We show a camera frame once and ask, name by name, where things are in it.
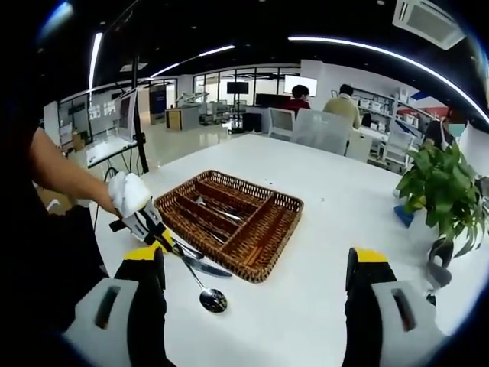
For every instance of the black grey curved device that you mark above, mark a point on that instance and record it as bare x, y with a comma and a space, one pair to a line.
439, 273

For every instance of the person's black clothing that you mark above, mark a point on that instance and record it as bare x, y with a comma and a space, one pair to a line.
49, 267

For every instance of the ceiling air conditioner vent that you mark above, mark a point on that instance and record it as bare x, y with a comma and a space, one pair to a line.
428, 21

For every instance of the long curved ceiling light strip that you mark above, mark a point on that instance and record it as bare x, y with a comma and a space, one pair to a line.
382, 49

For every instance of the blue cloth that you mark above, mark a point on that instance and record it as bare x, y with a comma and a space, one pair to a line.
404, 216

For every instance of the grey translucent chair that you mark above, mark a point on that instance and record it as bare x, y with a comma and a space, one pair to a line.
321, 132

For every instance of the white drawer cabinet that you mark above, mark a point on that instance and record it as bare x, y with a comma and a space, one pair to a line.
359, 145

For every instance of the wooden side cabinet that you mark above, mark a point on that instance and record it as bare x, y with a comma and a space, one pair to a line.
173, 119

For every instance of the white slanted work board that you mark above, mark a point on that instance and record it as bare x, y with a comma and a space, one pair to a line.
107, 153

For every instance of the green potted plant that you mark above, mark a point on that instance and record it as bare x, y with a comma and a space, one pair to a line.
443, 191

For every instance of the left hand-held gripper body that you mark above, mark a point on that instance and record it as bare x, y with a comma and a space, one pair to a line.
130, 195

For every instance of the dark standing banner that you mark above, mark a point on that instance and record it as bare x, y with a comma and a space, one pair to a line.
157, 99

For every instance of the tilted monitor screen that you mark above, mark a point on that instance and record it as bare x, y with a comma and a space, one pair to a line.
126, 114

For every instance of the black tripod pole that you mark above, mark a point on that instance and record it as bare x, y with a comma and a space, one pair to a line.
138, 114

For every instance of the steel spoon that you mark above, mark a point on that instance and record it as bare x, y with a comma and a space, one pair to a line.
189, 250
213, 300

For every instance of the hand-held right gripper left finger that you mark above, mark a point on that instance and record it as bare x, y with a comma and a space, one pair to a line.
147, 306

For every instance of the black monitor on stand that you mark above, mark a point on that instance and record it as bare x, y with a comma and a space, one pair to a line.
237, 87

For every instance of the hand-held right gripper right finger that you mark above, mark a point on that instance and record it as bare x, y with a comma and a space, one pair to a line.
363, 306

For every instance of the steel fork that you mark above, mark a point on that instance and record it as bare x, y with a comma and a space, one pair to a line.
199, 200

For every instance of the brown wicker utensil storage tray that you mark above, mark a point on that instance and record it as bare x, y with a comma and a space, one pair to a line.
263, 244

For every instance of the white mesh office chair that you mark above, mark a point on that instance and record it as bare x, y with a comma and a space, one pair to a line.
399, 147
282, 122

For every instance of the white shelf rack with boxes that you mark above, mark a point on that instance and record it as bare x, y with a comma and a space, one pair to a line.
382, 107

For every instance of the bright white screen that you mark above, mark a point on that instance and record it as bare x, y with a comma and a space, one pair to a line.
300, 85

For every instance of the wide black monitor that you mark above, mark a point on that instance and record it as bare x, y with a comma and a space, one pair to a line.
271, 100

